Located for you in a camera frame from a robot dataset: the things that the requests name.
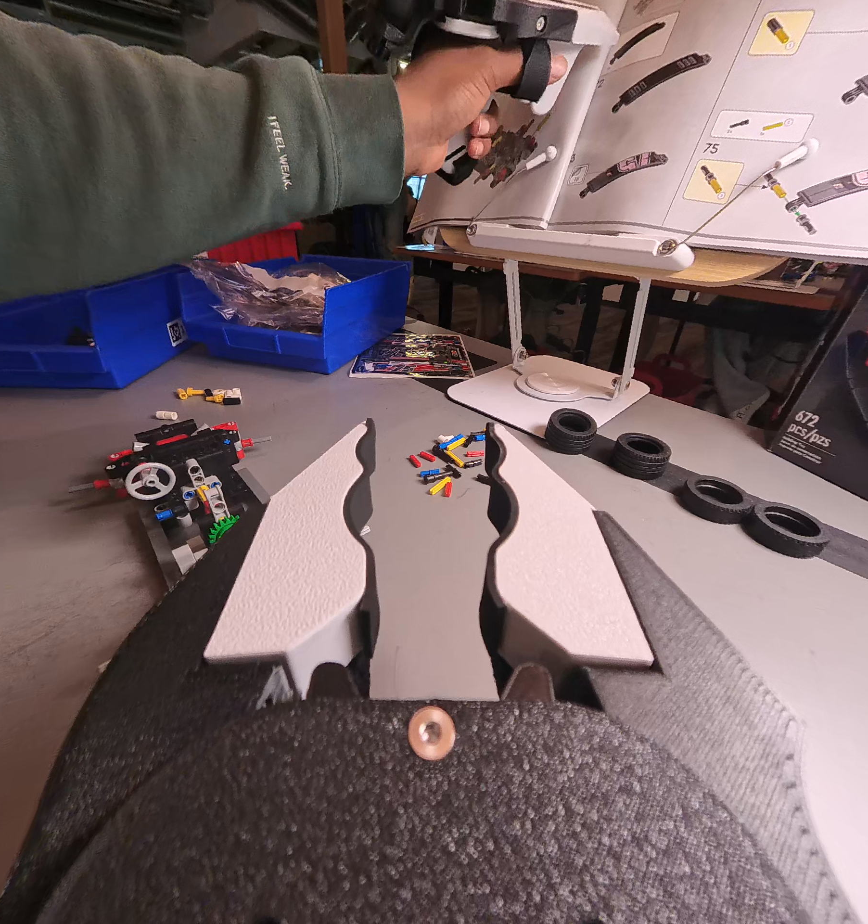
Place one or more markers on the person's left hand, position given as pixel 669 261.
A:
pixel 448 101

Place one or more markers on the blue plastic bin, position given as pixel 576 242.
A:
pixel 116 339
pixel 369 317

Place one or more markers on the colourful sticker sheet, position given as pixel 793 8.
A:
pixel 412 357

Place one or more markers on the lego instruction booklet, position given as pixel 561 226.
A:
pixel 694 180

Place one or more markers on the clear bags of lego parts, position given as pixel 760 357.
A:
pixel 268 289

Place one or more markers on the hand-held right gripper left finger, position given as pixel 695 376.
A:
pixel 289 577

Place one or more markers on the black lego set box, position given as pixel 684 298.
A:
pixel 838 433

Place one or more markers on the black lego tire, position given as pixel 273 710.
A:
pixel 641 462
pixel 715 509
pixel 787 541
pixel 571 437

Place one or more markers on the white book stand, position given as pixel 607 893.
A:
pixel 571 245

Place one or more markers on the pile of small lego pins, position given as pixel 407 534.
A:
pixel 445 462

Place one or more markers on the yellow lego connector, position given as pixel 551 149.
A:
pixel 188 394

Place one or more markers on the lego car chassis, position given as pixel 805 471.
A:
pixel 181 455

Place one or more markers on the brown wooden table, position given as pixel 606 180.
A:
pixel 766 292

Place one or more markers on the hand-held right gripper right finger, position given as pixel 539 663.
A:
pixel 564 577

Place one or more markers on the red plastic bin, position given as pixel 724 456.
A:
pixel 261 245

